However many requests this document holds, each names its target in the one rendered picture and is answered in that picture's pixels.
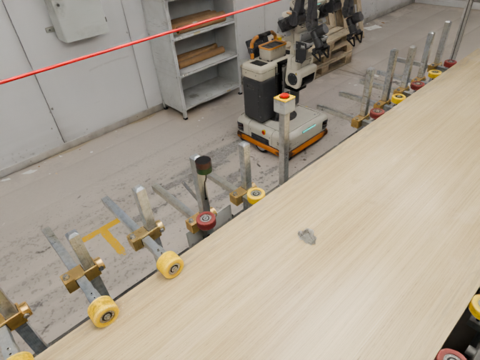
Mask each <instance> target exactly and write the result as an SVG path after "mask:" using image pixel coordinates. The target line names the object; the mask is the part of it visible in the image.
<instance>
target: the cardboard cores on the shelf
mask: <svg viewBox="0 0 480 360"><path fill-rule="evenodd" d="M224 14H225V12H224V11H218V12H216V11H215V10H213V11H211V10H206V11H202V12H199V13H195V14H190V15H188V16H183V17H179V18H177V19H172V20H171V27H172V30H173V29H177V28H180V27H183V26H188V25H190V24H195V23H197V22H200V21H204V20H207V19H211V18H214V17H217V16H221V15H224ZM223 21H226V17H224V18H221V19H217V20H214V21H210V22H207V23H205V24H200V25H198V26H193V27H191V28H188V29H184V30H181V31H177V32H176V33H177V34H182V33H186V32H188V31H193V30H195V29H200V28H203V27H205V26H210V25H212V24H217V23H220V22H223ZM224 52H225V48H224V47H223V46H220V47H218V46H217V44H216V43H214V44H210V45H208V46H204V47H201V48H199V49H195V50H192V51H188V52H186V53H183V54H179V55H177V59H178V64H179V69H182V68H185V67H187V66H190V65H192V64H195V63H198V62H200V61H203V60H205V59H209V58H211V57H213V56H216V55H219V54H222V53H224Z"/></svg>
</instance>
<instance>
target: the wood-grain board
mask: <svg viewBox="0 0 480 360"><path fill-rule="evenodd" d="M306 228H308V229H313V230H314V236H315V237H316V244H312V245H309V244H306V243H305V242H304V241H303V240H300V239H299V237H298V231H304V229H306ZM180 258H181V259H182V260H183V261H184V267H183V269H182V270H181V272H180V273H179V274H178V275H177V276H175V277H174V278H172V279H168V278H166V277H165V276H164V275H163V274H162V273H161V272H160V271H158V272H156V273H155V274H154V275H152V276H150V277H149V278H148V279H147V280H145V281H143V282H142V283H140V284H139V285H138V286H136V287H135V288H133V289H132V290H131V291H129V292H128V293H126V294H124V295H123V296H122V297H121V298H119V299H117V300H116V301H115V304H116V305H117V306H118V308H119V315H118V316H117V318H116V320H115V321H114V322H113V323H111V324H109V325H108V326H105V327H102V328H99V327H96V326H95V325H94V323H93V321H92V320H91V319H89V320H88V321H86V322H85V323H83V324H82V325H81V326H79V327H78V328H76V329H74V330H73V331H72V332H70V333H69V334H67V335H66V336H65V337H63V338H62V339H60V340H59V341H57V342H56V343H55V344H53V345H52V346H50V347H49V348H47V349H46V350H45V351H43V352H41V353H40V354H39V355H38V356H36V357H34V360H434V359H435V357H436V355H437V354H438V352H439V351H440V349H441V348H442V346H443V345H444V343H445V341H446V340H447V338H448V337H449V334H450V333H451V332H452V330H453V329H454V327H455V326H456V324H457V322H458V320H459V319H460V318H461V315H462V314H463V313H464V311H465V309H466V308H467V306H468V305H469V303H470V301H471V300H472V298H473V297H474V295H475V293H476V292H477V290H478V289H479V287H480V49H476V50H475V51H473V52H472V53H470V54H469V55H468V56H466V57H465V58H463V59H462V60H461V61H459V62H458V63H456V64H454V65H453V66H452V67H451V68H449V69H447V70H446V71H445V72H444V73H442V74H440V75H439V76H437V77H436V78H435V79H433V80H432V81H430V82H429V83H428V84H426V85H425V86H423V87H421V88H420V89H419V90H418V91H416V92H414V93H413V94H412V95H411V96H409V97H407V98H406V99H404V100H403V101H402V102H400V103H399V104H397V105H396V106H395V107H393V108H392V109H390V110H389V111H387V112H386V113H385V114H383V115H381V116H380V117H379V118H377V119H376V120H374V121H373V122H371V123H370V124H369V125H367V126H366V127H364V128H363V129H362V130H360V131H358V132H357V133H356V134H354V135H353V136H351V137H350V138H349V139H347V140H346V141H344V142H343V143H342V144H340V145H338V146H337V147H336V148H335V149H333V150H331V151H330V152H329V153H327V154H326V155H324V156H323V157H321V158H320V159H319V160H317V161H315V162H314V163H313V164H312V165H310V166H308V167H307V168H305V169H304V170H303V171H301V172H300V173H298V174H297V175H296V176H294V177H293V178H291V179H289V180H288V181H287V182H286V183H284V184H282V185H281V186H280V187H279V188H277V189H275V190H274V191H272V192H271V193H270V194H268V195H267V196H265V197H264V198H263V199H261V200H260V201H258V202H257V203H255V204H254V205H253V206H251V207H249V208H248V209H247V210H246V211H244V212H242V213H241V214H239V215H238V216H237V217H235V218H234V219H232V220H231V221H230V222H228V223H227V224H225V225H224V226H222V227H221V228H220V229H218V230H217V231H215V232H214V233H212V234H211V235H210V236H208V237H206V238H205V239H204V240H202V241H201V242H199V243H198V244H197V245H195V246H194V247H192V248H191V249H189V250H188V251H187V252H185V253H184V254H182V255H181V256H180Z"/></svg>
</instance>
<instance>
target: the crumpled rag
mask: <svg viewBox="0 0 480 360"><path fill-rule="evenodd" d="M298 237H299V239H300V240H303V241H304V242H305V243H306V244H309V245H312V244H316V237H315V236H314V230H313V229H308V228H306V229H304V231H298Z"/></svg>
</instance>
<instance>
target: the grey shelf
mask: <svg viewBox="0 0 480 360"><path fill-rule="evenodd" d="M141 5H142V9H143V13H144V18H145V22H146V28H147V31H148V35H149V36H153V35H156V34H160V33H164V32H166V31H171V30H172V27H171V20H172V19H177V18H179V17H183V16H188V15H190V14H195V13H199V12H202V11H206V10H211V11H213V10H215V11H216V12H218V11H224V12H225V14H228V13H231V12H234V11H236V0H209V1H208V0H141ZM213 5H214V6H213ZM214 29H215V30H214ZM212 39H213V40H212ZM149 41H150V45H151V51H152V54H153V58H154V64H155V68H156V74H157V77H158V81H159V87H160V91H161V97H162V101H163V104H164V109H165V110H167V109H168V107H167V106H166V105H168V106H170V107H172V108H174V109H176V110H178V111H180V112H181V113H183V117H184V120H187V119H188V116H187V112H186V111H187V110H189V109H191V108H193V107H195V106H197V105H199V104H201V103H204V102H206V101H209V100H211V99H214V98H216V97H218V96H221V95H222V94H225V93H227V92H229V91H231V90H234V89H236V88H238V87H239V91H240V92H238V94H239V95H241V94H242V90H241V69H240V58H239V38H238V26H237V15H236V14H234V15H231V16H227V17H226V21H223V22H220V23H217V24H212V25H210V26H205V27H203V28H200V29H195V30H193V31H188V32H186V33H182V34H177V33H176V32H174V33H171V34H167V35H164V36H160V37H157V38H155V39H150V40H149ZM214 43H216V44H217V46H218V47H220V46H223V47H224V48H225V52H224V53H222V54H219V55H216V56H213V57H211V58H209V59H205V60H203V61H200V62H198V63H195V64H192V65H190V66H187V67H185V68H182V69H179V64H178V59H177V55H179V54H183V53H186V52H188V51H192V50H195V49H199V48H201V47H204V46H208V45H210V44H214ZM174 64H175V65H174ZM215 65H216V66H215ZM219 67H220V68H219ZM220 74H221V75H220Z"/></svg>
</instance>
